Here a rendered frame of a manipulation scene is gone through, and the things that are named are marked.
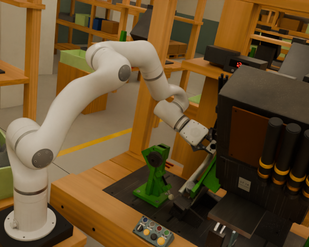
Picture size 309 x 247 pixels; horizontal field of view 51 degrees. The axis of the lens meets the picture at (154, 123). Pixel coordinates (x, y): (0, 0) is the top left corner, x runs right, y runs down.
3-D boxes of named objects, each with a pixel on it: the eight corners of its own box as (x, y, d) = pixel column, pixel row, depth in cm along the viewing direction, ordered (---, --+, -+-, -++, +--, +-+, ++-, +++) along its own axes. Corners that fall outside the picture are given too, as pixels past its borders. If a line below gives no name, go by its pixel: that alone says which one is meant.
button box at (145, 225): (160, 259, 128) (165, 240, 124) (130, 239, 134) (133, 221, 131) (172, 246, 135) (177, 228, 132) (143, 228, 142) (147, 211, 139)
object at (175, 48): (167, 59, 992) (169, 45, 975) (145, 53, 1029) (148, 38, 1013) (185, 57, 1089) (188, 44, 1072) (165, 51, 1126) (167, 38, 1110)
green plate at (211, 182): (208, 202, 137) (233, 166, 127) (193, 190, 139) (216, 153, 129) (219, 192, 146) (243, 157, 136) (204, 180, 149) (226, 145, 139)
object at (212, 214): (248, 241, 111) (251, 234, 109) (206, 219, 118) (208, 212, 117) (276, 195, 142) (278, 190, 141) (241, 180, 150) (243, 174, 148)
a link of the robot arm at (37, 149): (25, 156, 120) (42, 181, 109) (0, 140, 111) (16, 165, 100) (118, 60, 126) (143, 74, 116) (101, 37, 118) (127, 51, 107)
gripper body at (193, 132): (175, 130, 145) (195, 146, 142) (190, 113, 147) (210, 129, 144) (176, 135, 152) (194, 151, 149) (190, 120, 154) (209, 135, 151)
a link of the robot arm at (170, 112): (186, 119, 156) (173, 132, 153) (165, 103, 160) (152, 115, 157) (187, 111, 148) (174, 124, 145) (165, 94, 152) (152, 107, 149)
